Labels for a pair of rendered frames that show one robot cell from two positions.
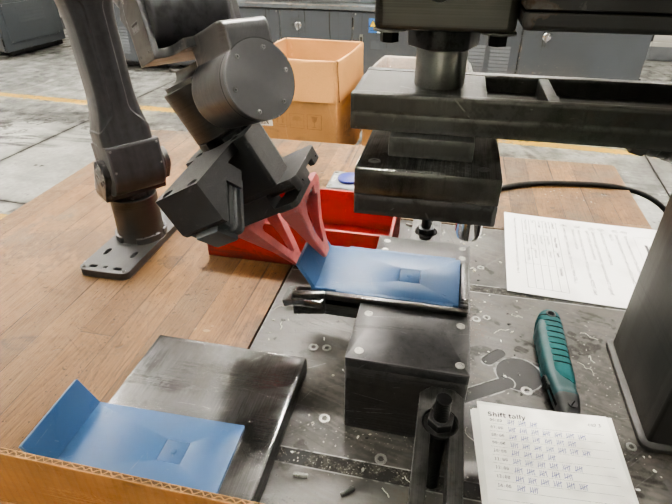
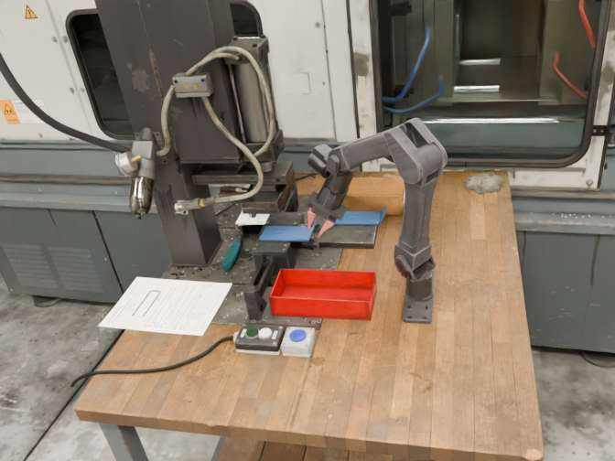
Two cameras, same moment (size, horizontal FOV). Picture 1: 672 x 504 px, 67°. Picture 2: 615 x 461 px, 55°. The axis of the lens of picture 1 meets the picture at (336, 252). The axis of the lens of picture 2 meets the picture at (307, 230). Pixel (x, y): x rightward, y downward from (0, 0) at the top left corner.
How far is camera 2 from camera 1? 1.89 m
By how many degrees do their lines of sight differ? 115
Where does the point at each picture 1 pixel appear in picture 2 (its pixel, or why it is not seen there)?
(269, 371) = (329, 237)
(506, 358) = (248, 258)
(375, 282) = (291, 230)
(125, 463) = (361, 214)
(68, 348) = not seen: hidden behind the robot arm
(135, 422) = (364, 220)
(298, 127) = not seen: outside the picture
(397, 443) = not seen: hidden behind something
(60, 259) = (453, 280)
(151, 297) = (391, 266)
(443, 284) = (268, 230)
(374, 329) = (294, 219)
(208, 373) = (350, 234)
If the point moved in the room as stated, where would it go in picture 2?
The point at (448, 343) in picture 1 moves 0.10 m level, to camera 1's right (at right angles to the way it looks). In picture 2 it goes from (273, 218) to (239, 221)
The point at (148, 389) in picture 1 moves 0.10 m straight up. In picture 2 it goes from (366, 229) to (364, 199)
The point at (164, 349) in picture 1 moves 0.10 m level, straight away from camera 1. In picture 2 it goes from (368, 239) to (386, 256)
